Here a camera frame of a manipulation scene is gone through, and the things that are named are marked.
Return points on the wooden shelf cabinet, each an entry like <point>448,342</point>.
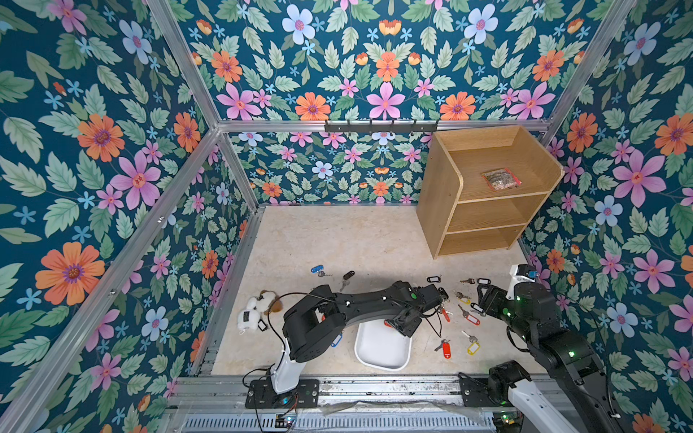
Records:
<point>458,212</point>

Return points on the clear bag of small parts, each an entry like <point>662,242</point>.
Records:
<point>501,179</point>

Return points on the dark tag key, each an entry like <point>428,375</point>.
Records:
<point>345,280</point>

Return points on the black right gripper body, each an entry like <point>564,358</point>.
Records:
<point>488,296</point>

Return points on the yellow tag key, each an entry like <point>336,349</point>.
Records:
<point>473,346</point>
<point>463,298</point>

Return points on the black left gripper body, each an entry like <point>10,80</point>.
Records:
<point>407,328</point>

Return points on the black wall hook rail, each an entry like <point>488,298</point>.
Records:
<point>388,126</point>

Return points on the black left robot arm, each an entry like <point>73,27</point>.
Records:
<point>315,321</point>

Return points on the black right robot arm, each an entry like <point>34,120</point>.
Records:
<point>530,312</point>

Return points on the blue tag key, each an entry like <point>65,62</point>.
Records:
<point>320,271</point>

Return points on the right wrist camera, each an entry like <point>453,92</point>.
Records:
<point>520,273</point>

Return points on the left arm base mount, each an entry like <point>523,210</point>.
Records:
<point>261,395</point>

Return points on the white storage tray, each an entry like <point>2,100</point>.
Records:
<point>382,347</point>

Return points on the white plush toy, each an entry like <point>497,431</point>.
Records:
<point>255,315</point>

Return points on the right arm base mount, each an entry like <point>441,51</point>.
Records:
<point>491,391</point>

